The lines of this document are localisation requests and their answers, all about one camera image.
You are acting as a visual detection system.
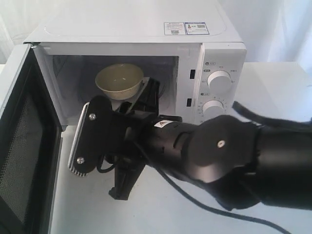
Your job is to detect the white microwave oven body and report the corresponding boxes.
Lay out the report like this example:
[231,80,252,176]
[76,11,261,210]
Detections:
[26,0,247,124]

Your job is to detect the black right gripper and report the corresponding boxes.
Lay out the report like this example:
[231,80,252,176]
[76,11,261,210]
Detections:
[101,78,160,200]

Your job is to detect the upper white control knob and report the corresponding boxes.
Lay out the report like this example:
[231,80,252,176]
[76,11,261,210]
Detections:
[207,70,232,94]

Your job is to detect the lower white control knob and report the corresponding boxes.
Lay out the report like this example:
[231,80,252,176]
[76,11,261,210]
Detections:
[202,100,225,119]

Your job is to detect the dark camera cable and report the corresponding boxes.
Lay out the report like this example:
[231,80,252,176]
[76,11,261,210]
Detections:
[96,136,295,234]

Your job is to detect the white microwave door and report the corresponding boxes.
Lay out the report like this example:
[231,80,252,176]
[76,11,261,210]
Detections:
[0,44,62,234]

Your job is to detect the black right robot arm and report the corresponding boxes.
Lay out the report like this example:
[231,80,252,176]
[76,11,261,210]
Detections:
[95,96,312,211]

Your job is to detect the white control knob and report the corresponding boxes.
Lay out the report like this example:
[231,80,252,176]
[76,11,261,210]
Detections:
[202,100,225,119]
[207,70,232,94]

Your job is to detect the cream ceramic bowl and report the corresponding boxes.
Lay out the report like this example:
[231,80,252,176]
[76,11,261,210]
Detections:
[95,63,144,100]

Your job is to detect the blue white warning sticker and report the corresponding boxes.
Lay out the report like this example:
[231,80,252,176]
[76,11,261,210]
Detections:
[164,22,210,36]

